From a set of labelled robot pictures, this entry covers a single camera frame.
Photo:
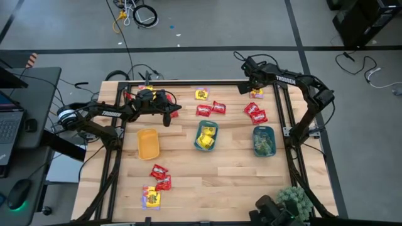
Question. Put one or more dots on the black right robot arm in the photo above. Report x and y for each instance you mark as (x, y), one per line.
(285, 80)

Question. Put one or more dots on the green artificial potted plant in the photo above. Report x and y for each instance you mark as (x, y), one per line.
(298, 197)

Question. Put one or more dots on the small black desk device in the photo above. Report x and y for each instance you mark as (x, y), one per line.
(30, 125)

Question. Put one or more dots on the yellow plastic bin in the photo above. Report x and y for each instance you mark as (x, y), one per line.
(148, 144)

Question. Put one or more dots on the black equipment cabinet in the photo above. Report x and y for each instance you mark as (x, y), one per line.
(361, 25)

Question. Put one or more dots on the blue plastic bin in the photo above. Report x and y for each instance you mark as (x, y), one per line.
(264, 155)

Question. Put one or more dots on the grey open laptop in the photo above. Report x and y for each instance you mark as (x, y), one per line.
(9, 125)

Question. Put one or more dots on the black caster wheel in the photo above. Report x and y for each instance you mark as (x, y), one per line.
(47, 211)

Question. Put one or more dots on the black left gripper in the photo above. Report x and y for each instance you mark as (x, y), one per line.
(150, 105)

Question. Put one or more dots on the black office desk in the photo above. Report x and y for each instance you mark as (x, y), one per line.
(41, 94)

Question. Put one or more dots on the orange black striped marker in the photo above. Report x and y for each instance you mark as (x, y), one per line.
(31, 59)

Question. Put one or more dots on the small red tag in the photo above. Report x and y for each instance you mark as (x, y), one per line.
(127, 95)

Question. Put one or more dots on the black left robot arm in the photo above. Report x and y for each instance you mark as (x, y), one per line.
(106, 113)

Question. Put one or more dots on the teal plastic bin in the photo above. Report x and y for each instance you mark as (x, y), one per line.
(199, 126)

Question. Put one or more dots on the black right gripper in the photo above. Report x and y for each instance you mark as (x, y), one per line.
(257, 73)

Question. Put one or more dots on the black computer mouse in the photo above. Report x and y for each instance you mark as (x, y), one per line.
(19, 193)

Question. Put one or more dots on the black angled display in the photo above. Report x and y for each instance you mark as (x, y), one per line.
(11, 80)

